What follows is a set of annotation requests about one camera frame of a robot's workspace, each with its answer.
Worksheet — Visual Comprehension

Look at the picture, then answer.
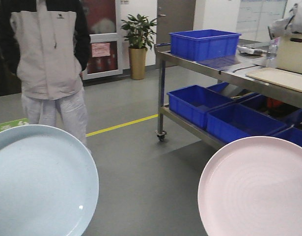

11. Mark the pink plate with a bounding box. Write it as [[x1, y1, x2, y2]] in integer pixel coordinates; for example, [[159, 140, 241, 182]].
[[197, 136, 302, 236]]

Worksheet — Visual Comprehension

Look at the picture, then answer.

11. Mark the light blue plate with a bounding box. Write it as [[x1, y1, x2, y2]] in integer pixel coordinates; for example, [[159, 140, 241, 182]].
[[0, 125, 99, 236]]

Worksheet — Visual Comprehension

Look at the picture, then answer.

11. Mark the beige serving tray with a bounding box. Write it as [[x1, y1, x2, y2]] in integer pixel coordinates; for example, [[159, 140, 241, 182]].
[[246, 67, 302, 92]]

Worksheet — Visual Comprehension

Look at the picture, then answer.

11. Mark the blue bin lower left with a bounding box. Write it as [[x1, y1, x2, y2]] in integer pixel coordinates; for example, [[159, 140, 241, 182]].
[[167, 85, 234, 129]]

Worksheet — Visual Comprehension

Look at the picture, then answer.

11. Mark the blue bin lower middle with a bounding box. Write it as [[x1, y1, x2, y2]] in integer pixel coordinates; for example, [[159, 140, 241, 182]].
[[206, 104, 286, 143]]

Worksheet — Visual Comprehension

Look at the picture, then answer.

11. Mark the blue bin on table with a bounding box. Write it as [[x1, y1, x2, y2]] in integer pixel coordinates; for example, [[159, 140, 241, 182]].
[[169, 29, 241, 61]]

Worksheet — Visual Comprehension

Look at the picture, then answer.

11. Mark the stainless steel table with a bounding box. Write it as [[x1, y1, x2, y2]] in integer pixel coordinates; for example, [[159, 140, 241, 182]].
[[155, 43, 302, 149]]

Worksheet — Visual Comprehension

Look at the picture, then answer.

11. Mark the person in grey jacket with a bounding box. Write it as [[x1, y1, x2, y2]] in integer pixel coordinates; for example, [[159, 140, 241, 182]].
[[0, 0, 90, 144]]

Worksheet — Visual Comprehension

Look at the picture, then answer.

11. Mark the clear water bottle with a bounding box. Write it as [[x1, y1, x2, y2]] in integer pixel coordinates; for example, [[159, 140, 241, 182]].
[[266, 37, 280, 68]]

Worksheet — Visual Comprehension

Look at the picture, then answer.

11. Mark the cream plastic basket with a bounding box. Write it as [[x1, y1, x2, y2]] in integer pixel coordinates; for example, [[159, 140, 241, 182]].
[[276, 34, 302, 74]]

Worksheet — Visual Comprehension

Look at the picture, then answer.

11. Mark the grey jacket in basket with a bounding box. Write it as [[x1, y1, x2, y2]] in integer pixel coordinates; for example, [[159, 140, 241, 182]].
[[268, 2, 302, 40]]

